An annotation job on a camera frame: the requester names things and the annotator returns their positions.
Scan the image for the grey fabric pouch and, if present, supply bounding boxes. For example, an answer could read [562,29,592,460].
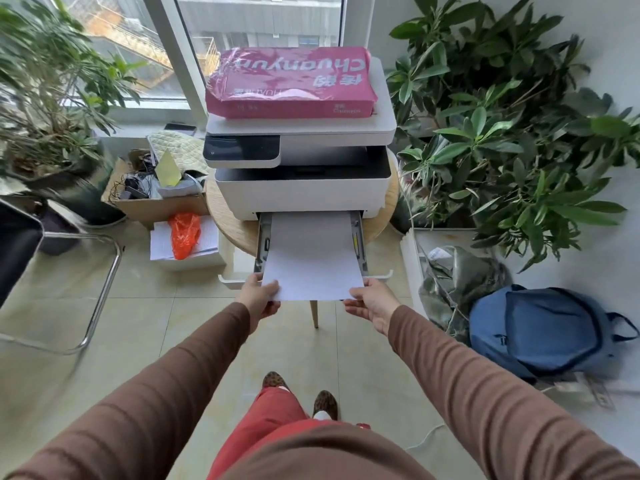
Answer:
[157,174,205,199]

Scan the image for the pale green quilted cloth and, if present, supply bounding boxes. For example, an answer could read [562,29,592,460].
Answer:
[146,131,211,176]

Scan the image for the round wooden side table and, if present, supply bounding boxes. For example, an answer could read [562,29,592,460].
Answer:
[205,155,401,329]

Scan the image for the white floor cable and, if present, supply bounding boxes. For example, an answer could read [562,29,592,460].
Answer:
[405,424,446,451]

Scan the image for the dark plant pot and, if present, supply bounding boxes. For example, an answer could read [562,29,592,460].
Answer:
[0,160,127,228]

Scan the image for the brown cardboard box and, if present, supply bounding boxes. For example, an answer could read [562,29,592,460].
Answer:
[101,150,211,230]

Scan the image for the tangle of black cables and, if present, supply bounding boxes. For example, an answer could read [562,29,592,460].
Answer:
[112,152,157,200]

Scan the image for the pink paper ream package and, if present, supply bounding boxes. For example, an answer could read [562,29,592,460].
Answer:
[205,46,379,119]

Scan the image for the white flat box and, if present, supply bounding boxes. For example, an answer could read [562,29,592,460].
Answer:
[150,215,227,272]

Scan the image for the person's left hand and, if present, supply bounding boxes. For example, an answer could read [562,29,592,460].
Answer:
[234,273,282,335]

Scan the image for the person's right hand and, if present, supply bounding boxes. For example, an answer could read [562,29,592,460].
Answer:
[343,278,402,336]

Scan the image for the white and grey printer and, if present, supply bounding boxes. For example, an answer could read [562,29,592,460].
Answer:
[202,56,398,221]

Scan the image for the blue backpack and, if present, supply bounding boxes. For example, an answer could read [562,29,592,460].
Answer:
[468,285,640,383]

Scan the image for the yellow folded paper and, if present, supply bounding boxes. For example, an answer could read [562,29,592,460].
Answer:
[154,150,182,188]

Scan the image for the brown sweater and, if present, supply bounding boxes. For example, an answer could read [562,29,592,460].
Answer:
[220,422,436,480]

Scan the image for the red trousers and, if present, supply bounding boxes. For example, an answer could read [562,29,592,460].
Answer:
[207,387,371,480]

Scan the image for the loose papers under backpack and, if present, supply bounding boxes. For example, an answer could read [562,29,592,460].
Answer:
[537,372,616,410]

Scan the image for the person's left forearm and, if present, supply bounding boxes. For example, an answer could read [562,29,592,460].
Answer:
[0,302,252,480]

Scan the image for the white printer paper sheets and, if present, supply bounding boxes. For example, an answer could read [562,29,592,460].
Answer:
[261,211,366,302]

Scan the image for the green camouflage plastic bag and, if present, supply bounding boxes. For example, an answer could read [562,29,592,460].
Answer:
[419,245,513,345]

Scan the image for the white printer paper tray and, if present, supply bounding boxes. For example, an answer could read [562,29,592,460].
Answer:
[218,211,394,290]

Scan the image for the person's right forearm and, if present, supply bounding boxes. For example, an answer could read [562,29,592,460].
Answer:
[387,305,640,480]

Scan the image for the orange plastic bag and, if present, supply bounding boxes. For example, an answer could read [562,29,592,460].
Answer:
[167,212,202,261]

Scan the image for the bushy thin-leaved potted plant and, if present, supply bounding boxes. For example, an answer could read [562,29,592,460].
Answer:
[0,0,148,185]

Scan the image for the white window frame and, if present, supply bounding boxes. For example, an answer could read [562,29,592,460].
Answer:
[30,0,376,126]

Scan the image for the large broad-leaved green plant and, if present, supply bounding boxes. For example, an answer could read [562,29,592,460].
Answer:
[387,0,640,273]

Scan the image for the black chair with metal frame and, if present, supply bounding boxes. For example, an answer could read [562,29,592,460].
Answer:
[0,197,123,355]

